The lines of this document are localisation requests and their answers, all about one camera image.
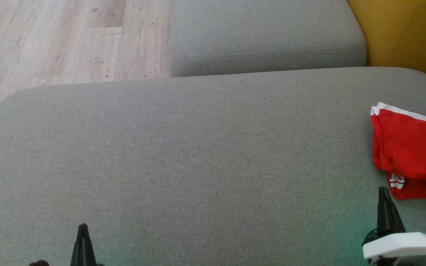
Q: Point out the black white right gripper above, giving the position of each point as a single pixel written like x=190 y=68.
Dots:
x=401 y=245

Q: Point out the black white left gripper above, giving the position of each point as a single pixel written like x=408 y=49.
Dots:
x=39 y=263

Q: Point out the red shorts with white band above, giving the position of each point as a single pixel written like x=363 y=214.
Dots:
x=409 y=144

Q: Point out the large grey sofa seat cushion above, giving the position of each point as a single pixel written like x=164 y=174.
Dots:
x=161 y=166

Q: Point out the yellow sofa backrest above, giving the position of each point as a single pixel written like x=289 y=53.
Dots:
x=405 y=29

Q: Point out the small grey sofa seat cushion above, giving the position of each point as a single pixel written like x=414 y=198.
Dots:
x=264 y=29

